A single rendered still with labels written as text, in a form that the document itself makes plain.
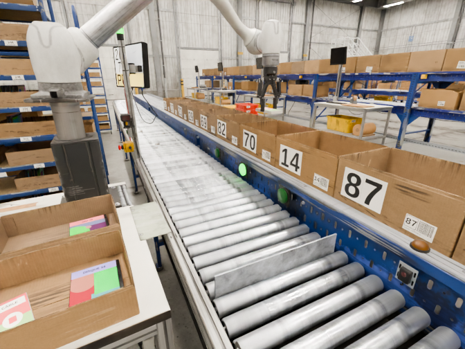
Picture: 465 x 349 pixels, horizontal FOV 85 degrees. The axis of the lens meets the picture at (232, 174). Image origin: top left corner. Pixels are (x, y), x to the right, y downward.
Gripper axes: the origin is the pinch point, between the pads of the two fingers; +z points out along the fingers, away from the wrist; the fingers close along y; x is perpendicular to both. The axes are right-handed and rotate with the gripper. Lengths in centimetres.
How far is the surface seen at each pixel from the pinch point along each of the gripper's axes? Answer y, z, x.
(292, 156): -8.4, 18.9, -33.7
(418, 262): -14, 30, -95
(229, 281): -58, 40, -70
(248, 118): 20, 16, 59
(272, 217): -23, 42, -42
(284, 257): -38, 38, -70
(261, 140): -8.3, 17.2, -6.4
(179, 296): -59, 117, 5
